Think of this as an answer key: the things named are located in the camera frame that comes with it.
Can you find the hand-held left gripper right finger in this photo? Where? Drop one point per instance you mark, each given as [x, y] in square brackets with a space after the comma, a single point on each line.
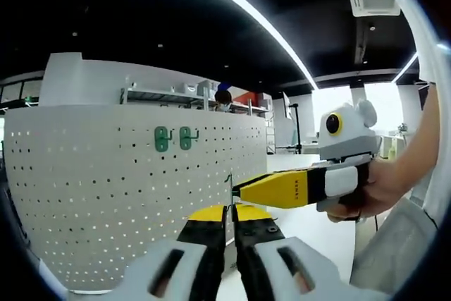
[253, 265]

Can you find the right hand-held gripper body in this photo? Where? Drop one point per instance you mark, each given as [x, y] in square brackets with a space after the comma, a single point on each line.
[349, 139]

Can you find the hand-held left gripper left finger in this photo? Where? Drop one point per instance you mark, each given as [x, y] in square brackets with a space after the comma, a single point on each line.
[208, 262]

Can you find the green hook assembly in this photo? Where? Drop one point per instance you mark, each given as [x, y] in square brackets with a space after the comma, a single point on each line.
[232, 193]
[161, 137]
[185, 137]

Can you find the white perforated mounting plate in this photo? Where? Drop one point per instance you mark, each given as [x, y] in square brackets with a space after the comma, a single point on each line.
[88, 191]

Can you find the person's right hand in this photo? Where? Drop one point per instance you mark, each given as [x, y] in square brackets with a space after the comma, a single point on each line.
[385, 188]

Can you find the black tripod stand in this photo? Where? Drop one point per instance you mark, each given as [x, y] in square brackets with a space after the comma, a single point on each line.
[296, 128]

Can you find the ceiling light strip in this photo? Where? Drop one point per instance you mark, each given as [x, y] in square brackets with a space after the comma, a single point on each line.
[408, 67]

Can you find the grey mesh office chair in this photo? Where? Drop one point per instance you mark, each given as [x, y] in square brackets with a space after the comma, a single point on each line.
[394, 244]

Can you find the metal storage shelf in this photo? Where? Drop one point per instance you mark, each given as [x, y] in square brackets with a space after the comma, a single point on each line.
[158, 94]

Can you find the white curved partition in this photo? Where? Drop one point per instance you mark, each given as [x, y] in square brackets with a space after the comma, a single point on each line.
[105, 82]

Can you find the green exit sign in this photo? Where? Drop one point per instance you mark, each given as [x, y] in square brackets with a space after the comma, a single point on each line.
[30, 98]

